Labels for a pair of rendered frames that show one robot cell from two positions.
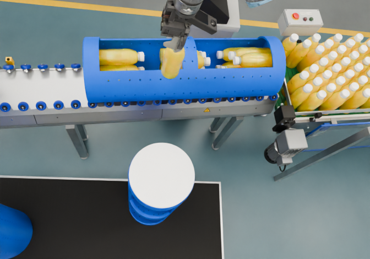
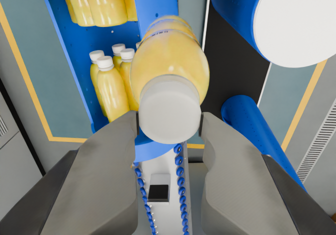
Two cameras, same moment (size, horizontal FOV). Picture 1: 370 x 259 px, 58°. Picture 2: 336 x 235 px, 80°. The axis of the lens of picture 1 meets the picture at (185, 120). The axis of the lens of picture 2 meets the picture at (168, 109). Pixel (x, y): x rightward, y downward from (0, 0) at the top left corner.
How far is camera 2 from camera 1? 1.05 m
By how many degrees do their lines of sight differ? 45
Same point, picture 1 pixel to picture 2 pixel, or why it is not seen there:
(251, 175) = not seen: outside the picture
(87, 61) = (146, 156)
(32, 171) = not seen: hidden behind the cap
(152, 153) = (271, 32)
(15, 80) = (149, 163)
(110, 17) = (22, 41)
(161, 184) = (329, 16)
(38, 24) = (59, 103)
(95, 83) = not seen: hidden behind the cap
